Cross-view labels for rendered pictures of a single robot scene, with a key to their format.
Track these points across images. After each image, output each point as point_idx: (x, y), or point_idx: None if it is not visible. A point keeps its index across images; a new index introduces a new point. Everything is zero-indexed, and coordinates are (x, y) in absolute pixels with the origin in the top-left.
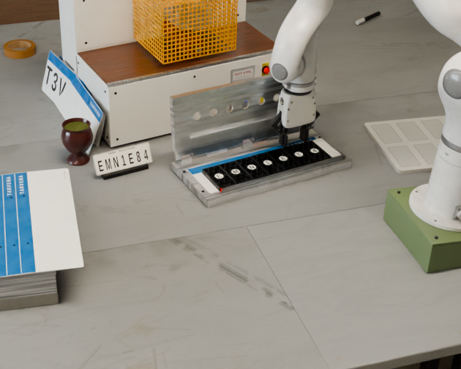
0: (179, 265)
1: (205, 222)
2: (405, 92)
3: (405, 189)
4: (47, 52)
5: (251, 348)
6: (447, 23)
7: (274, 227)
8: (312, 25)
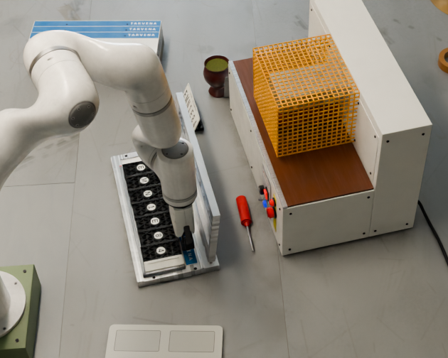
0: None
1: (90, 158)
2: None
3: (28, 279)
4: None
5: None
6: None
7: (65, 200)
8: (136, 131)
